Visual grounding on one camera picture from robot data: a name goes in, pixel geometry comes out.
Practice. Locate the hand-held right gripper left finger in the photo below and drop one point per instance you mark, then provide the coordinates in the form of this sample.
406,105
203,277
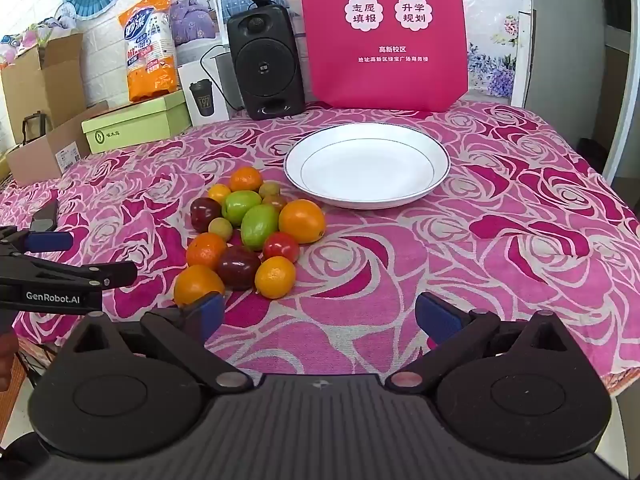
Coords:
212,310

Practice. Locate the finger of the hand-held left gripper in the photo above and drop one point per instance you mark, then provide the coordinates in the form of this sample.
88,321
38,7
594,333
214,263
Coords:
115,274
50,242

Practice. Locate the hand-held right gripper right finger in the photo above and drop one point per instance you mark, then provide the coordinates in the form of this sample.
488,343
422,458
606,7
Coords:
435,317

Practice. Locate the reddish orange tangerine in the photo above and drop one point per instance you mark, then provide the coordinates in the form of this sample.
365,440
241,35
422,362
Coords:
206,250

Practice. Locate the small yellow green fruit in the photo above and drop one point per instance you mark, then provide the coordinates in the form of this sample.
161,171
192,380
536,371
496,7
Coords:
220,228

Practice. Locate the red fruit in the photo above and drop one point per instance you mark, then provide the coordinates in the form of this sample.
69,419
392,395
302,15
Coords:
281,247

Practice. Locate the oval green fruit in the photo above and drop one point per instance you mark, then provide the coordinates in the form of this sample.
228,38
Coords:
259,227

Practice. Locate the round green fruit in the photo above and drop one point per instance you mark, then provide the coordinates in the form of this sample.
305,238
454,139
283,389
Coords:
240,206

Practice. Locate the small orange kumquat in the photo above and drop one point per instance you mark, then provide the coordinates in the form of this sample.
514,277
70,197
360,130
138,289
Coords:
219,193

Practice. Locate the small reddish brown fruit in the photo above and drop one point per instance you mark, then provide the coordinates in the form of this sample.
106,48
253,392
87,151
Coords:
275,202

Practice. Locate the large orange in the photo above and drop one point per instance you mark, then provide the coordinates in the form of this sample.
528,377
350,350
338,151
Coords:
301,221

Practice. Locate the white plate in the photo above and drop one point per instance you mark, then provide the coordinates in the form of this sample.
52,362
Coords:
370,170

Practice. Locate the person's left hand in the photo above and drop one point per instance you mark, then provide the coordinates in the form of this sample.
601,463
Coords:
7,360

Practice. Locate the pink rose print tablecloth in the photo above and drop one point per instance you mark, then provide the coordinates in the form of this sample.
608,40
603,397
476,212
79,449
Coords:
450,260

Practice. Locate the flat cardboard box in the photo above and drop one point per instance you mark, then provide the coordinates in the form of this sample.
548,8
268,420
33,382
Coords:
45,155

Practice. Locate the pale green box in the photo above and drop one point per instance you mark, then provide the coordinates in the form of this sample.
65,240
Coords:
135,122

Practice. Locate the open cardboard box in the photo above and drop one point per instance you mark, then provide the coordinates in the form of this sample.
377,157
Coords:
35,85

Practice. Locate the bundle of floral plastic bags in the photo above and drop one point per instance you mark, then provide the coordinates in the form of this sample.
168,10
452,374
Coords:
30,42

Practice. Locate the white box with cup print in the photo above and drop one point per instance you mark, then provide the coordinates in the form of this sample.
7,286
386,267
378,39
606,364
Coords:
205,92

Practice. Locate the orange pack of paper cups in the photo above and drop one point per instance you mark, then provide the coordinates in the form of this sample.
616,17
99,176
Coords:
147,45

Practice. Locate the dark bin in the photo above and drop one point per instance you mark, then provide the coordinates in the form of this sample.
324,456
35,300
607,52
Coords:
594,160

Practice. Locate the black speaker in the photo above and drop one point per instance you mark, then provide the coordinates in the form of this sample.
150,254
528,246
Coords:
265,65

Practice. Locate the purple bedding poster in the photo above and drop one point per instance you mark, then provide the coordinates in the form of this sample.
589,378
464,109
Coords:
192,20

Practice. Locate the floral wall sheet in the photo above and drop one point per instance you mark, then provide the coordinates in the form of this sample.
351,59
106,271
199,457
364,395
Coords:
492,35

